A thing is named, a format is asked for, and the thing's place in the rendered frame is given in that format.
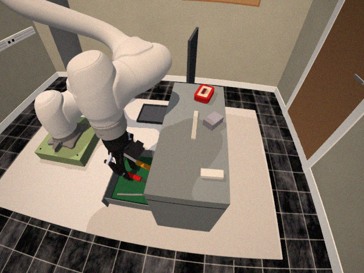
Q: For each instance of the black flat panel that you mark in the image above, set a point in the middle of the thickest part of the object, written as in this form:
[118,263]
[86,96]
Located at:
[191,56]

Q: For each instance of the grey tool chest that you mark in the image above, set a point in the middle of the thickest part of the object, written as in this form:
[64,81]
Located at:
[174,191]

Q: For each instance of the orange cylinder with yellow end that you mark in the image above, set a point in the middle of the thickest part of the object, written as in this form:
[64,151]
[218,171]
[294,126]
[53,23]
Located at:
[143,165]

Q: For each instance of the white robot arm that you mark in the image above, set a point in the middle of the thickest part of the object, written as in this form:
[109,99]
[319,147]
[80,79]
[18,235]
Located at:
[97,88]

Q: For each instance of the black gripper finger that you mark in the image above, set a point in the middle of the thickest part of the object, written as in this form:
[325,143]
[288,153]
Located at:
[131,163]
[119,167]

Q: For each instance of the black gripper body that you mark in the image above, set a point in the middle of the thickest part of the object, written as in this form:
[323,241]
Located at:
[115,145]

